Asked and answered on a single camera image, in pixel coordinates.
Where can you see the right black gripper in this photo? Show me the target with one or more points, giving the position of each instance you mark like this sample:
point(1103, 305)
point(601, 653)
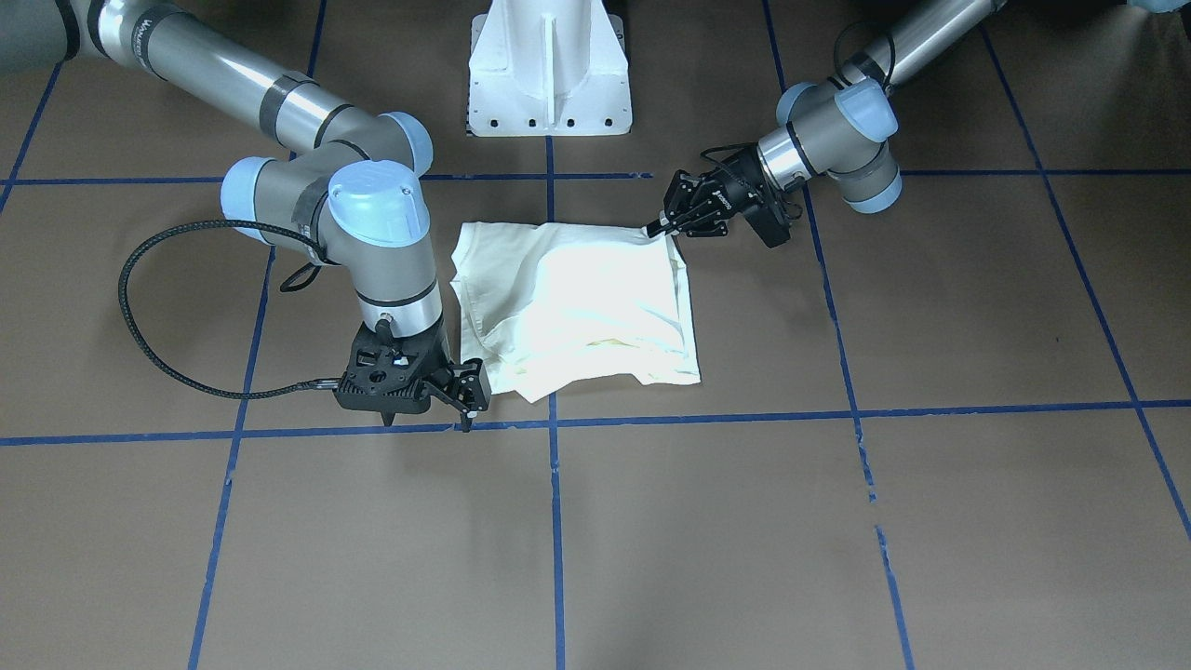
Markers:
point(464, 382)

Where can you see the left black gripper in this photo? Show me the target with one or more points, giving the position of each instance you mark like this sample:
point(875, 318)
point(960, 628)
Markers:
point(732, 191)

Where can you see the cream long-sleeve cat shirt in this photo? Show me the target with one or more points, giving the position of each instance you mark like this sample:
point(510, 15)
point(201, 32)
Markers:
point(546, 305)

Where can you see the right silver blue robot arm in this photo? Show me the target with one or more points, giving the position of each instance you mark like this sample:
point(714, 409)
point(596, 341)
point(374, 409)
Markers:
point(350, 195)

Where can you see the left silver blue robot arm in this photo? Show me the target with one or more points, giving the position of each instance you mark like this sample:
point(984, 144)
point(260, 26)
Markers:
point(838, 128)

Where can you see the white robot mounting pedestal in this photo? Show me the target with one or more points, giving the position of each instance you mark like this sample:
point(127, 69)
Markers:
point(548, 68)

